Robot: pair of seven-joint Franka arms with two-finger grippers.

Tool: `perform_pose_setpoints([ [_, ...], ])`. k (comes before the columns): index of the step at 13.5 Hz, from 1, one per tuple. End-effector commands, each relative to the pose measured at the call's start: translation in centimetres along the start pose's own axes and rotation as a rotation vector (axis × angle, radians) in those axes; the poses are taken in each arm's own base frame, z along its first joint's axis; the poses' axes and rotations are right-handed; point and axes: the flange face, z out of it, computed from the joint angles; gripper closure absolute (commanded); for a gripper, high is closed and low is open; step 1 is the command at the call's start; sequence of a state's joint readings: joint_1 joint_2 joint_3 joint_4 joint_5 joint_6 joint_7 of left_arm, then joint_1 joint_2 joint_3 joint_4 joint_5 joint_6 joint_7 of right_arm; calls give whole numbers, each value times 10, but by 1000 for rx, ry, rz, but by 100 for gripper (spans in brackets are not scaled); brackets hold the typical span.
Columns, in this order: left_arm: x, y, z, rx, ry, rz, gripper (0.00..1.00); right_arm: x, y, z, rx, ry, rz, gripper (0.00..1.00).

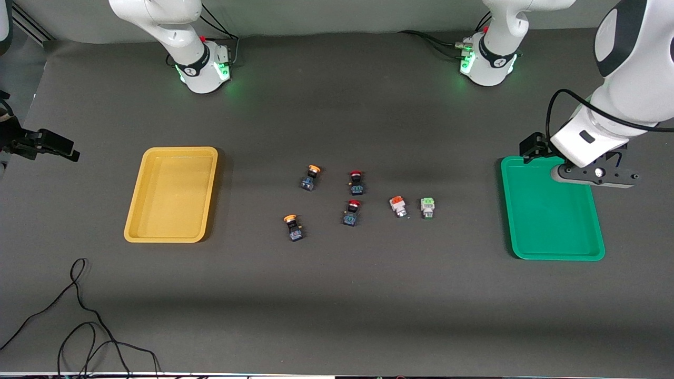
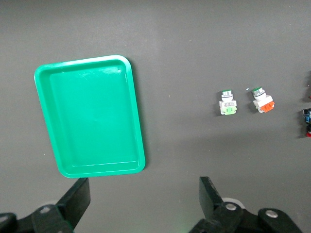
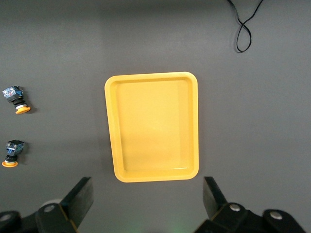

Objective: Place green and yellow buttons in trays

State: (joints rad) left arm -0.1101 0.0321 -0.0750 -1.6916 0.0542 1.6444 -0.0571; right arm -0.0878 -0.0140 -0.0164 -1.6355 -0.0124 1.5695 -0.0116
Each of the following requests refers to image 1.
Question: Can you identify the thin black loose cable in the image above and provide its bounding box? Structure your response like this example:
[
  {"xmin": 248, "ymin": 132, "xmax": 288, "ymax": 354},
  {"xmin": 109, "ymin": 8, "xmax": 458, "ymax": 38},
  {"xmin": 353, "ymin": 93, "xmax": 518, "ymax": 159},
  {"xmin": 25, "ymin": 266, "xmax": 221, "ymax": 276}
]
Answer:
[{"xmin": 0, "ymin": 257, "xmax": 161, "ymax": 379}]

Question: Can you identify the aluminium profile rail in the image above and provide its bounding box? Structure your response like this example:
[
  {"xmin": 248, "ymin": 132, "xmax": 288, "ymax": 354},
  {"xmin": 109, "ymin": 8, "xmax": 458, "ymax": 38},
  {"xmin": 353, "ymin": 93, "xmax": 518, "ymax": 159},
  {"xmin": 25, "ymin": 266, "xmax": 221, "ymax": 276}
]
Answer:
[{"xmin": 11, "ymin": 3, "xmax": 54, "ymax": 46}]

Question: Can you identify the yellow round push button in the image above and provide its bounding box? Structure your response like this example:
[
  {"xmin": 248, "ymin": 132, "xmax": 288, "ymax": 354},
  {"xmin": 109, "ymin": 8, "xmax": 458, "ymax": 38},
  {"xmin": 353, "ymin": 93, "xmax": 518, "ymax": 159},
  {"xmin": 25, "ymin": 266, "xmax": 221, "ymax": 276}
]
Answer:
[
  {"xmin": 283, "ymin": 213, "xmax": 305, "ymax": 243},
  {"xmin": 300, "ymin": 164, "xmax": 322, "ymax": 192}
]

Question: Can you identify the yellow plastic tray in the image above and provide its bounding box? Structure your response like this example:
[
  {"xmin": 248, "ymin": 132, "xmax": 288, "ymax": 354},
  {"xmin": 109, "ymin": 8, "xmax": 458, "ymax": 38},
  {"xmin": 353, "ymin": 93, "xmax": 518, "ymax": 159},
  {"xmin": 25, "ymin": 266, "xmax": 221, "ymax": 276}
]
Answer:
[{"xmin": 124, "ymin": 146, "xmax": 219, "ymax": 244}]

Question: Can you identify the green plastic tray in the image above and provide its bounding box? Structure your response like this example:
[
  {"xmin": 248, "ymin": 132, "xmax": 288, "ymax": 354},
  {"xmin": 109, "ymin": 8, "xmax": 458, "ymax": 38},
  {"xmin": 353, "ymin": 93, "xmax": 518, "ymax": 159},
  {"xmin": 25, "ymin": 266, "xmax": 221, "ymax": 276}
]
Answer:
[{"xmin": 500, "ymin": 156, "xmax": 606, "ymax": 262}]

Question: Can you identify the black left arm base cable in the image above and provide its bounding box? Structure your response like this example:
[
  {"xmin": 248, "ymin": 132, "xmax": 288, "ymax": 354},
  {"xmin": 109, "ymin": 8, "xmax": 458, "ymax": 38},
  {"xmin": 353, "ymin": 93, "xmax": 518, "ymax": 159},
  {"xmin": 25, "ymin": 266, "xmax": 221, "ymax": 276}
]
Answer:
[{"xmin": 397, "ymin": 13, "xmax": 491, "ymax": 59}]

